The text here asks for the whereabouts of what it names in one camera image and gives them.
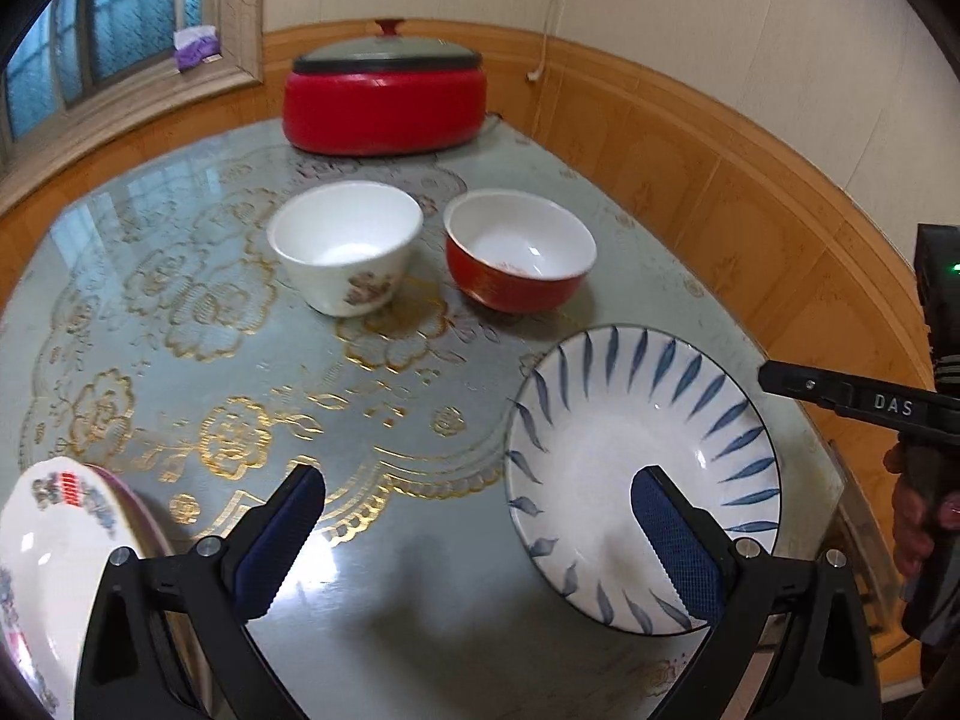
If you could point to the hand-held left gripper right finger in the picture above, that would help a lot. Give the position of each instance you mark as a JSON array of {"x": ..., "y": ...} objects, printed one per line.
[{"x": 679, "y": 540}]

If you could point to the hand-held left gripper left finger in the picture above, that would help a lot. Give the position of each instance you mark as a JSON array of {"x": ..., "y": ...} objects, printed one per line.
[{"x": 277, "y": 540}]

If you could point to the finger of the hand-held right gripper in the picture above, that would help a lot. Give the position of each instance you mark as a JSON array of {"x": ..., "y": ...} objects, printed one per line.
[{"x": 825, "y": 390}]

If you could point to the blue striped white bowl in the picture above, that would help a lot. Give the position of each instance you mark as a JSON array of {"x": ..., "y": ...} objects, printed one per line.
[{"x": 600, "y": 435}]

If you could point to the purple floral rimmed plate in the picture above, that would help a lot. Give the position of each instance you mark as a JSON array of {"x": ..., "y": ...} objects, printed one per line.
[{"x": 142, "y": 517}]

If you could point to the white plate with red marks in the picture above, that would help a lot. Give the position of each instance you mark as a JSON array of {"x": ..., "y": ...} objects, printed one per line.
[{"x": 45, "y": 562}]

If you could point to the red bowl with white inside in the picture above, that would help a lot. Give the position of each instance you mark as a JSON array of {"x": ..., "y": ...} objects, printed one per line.
[{"x": 510, "y": 285}]

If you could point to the white bowl with small print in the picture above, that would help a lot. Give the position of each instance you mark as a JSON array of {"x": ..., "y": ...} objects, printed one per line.
[{"x": 337, "y": 229}]

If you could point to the person's right hand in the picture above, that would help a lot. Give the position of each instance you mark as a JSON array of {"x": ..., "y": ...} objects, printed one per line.
[{"x": 911, "y": 517}]

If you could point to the gold floral lace tablecloth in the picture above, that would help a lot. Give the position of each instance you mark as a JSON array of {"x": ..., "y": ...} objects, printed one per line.
[{"x": 225, "y": 330}]

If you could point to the red electric cooking pot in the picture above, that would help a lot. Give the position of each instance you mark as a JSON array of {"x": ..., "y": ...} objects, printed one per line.
[{"x": 382, "y": 112}]

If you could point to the grey pot lid red knob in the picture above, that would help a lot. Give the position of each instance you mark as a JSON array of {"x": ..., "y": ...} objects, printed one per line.
[{"x": 386, "y": 56}]

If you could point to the purple tissue box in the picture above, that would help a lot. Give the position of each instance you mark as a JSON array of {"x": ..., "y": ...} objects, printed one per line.
[{"x": 197, "y": 49}]

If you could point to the window with patterned glass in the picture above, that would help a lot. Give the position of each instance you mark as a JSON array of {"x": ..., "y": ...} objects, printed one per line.
[{"x": 120, "y": 7}]

